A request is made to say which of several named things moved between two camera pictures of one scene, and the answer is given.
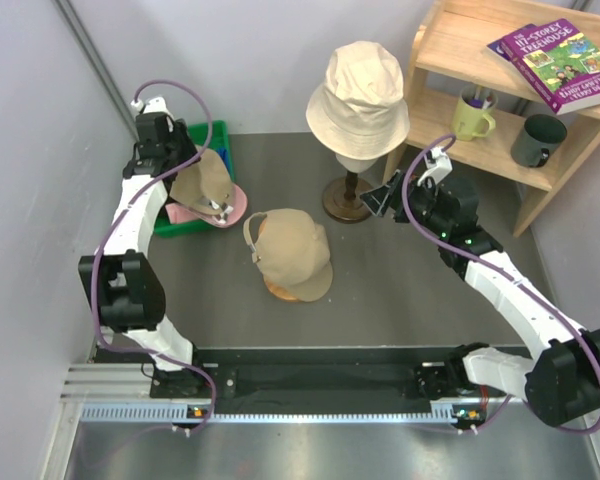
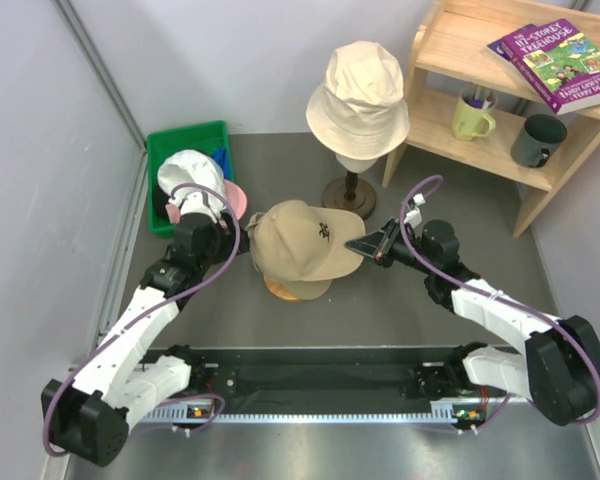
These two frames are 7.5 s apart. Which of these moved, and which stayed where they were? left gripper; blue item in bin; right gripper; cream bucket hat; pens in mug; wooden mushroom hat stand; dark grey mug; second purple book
Moved: left gripper; right gripper
Stayed: blue item in bin; cream bucket hat; wooden mushroom hat stand; dark grey mug; second purple book; pens in mug
